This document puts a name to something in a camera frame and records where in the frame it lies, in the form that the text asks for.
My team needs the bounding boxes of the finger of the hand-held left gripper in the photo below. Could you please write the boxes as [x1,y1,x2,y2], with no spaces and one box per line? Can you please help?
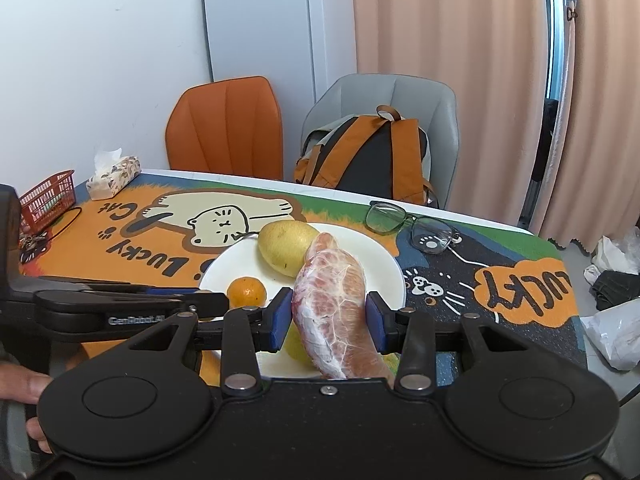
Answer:
[34,289,230,321]
[87,283,202,295]

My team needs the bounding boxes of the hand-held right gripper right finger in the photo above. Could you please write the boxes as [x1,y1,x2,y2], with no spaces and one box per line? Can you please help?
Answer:
[365,291,511,394]

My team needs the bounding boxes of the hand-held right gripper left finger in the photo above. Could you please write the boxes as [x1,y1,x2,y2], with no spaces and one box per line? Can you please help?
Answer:
[125,286,294,394]

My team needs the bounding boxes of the mandarin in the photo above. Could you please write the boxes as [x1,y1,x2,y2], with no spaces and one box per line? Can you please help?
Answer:
[226,277,267,308]

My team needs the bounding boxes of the yellow pear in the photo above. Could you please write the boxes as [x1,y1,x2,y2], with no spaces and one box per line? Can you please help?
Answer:
[285,330,323,367]
[257,221,321,278]

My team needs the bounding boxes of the peeled pomelo segment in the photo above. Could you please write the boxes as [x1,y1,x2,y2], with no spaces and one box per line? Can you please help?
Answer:
[292,232,396,380]

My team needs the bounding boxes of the white plate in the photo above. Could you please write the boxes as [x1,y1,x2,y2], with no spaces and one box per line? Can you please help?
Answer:
[198,222,407,378]

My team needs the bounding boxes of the person's left hand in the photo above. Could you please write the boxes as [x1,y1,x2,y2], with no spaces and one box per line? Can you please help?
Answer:
[0,364,55,455]

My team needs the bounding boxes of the red plastic basket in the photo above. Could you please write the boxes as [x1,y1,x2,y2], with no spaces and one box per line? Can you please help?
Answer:
[19,170,77,236]

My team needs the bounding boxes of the eyeglasses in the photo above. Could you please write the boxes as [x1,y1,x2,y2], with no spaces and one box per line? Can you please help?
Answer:
[364,201,463,255]

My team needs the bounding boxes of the patterned tissue box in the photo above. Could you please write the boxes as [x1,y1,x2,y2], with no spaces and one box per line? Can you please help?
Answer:
[85,148,142,202]

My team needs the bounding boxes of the cat printed table mat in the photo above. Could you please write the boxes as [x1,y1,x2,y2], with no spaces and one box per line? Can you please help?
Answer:
[20,169,588,391]

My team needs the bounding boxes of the orange grey backpack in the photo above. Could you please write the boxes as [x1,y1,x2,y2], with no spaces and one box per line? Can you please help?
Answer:
[293,105,441,208]

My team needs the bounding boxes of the orange chair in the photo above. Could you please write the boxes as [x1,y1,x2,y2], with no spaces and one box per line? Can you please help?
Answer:
[166,76,284,181]

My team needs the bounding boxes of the grey chair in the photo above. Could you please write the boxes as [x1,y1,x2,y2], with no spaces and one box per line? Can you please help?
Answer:
[300,74,458,208]

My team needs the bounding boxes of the white plastic bag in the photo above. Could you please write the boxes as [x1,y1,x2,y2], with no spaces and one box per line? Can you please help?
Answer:
[584,227,640,286]
[580,300,640,371]

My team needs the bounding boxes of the black cloth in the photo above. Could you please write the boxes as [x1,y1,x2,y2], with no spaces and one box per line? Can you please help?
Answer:
[592,270,640,311]

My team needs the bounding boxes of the pink curtain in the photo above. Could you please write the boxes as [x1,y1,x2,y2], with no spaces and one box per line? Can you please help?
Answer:
[542,0,640,252]
[345,0,551,233]

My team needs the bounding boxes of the white fridge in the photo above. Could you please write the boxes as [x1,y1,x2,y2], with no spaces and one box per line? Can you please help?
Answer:
[201,0,358,111]

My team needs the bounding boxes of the glass door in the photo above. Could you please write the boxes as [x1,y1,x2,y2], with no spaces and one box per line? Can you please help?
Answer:
[542,0,576,106]

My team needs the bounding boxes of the black cable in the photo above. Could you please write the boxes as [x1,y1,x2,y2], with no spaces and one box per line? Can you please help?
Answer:
[47,206,83,238]

